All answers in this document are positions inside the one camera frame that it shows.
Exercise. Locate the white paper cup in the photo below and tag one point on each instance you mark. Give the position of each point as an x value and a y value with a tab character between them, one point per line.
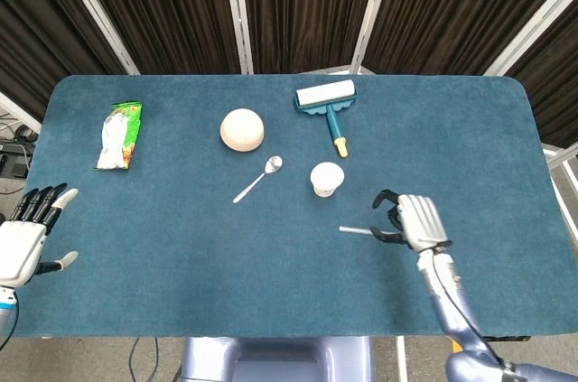
327	176

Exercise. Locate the white floor strip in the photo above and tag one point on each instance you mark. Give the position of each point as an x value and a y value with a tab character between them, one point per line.
402	359

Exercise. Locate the blue table cloth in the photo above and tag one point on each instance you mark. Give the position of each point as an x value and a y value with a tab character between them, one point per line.
226	264

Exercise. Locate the clear plastic straw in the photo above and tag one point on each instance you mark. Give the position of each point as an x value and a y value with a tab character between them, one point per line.
354	230

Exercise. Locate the dark brown curtain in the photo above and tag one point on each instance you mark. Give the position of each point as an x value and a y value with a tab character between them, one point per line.
307	7

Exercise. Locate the cream upturned bowl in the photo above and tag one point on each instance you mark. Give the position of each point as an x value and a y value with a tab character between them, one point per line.
241	129

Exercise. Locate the white screen frame foot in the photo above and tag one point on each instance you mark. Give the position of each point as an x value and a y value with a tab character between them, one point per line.
334	69

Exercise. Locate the black floor device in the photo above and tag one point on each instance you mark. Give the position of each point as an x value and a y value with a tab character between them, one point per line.
13	165

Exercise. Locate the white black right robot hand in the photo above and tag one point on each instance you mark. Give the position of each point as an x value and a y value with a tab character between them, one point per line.
422	219

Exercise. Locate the metal spoon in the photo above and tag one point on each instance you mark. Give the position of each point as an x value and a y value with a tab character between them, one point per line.
273	164

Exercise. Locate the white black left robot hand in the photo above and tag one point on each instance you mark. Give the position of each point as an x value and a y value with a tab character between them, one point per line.
22	246

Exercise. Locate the white screen frame post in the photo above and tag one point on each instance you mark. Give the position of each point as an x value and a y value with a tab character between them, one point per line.
93	5
238	16
18	113
373	16
533	30
562	156

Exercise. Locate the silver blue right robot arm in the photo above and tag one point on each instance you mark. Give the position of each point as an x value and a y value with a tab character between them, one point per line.
447	300

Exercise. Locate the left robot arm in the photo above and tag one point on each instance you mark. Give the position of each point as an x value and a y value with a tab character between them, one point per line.
4	305

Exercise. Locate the teal lint roller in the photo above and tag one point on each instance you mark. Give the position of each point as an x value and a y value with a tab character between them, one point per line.
325	93

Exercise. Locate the silver blue robot torso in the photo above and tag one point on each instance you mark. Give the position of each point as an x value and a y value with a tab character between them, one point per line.
271	359

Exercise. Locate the black table edge label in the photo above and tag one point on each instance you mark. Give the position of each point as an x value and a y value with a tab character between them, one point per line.
506	338

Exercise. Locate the green white snack bag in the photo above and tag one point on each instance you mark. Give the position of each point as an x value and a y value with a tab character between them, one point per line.
117	138

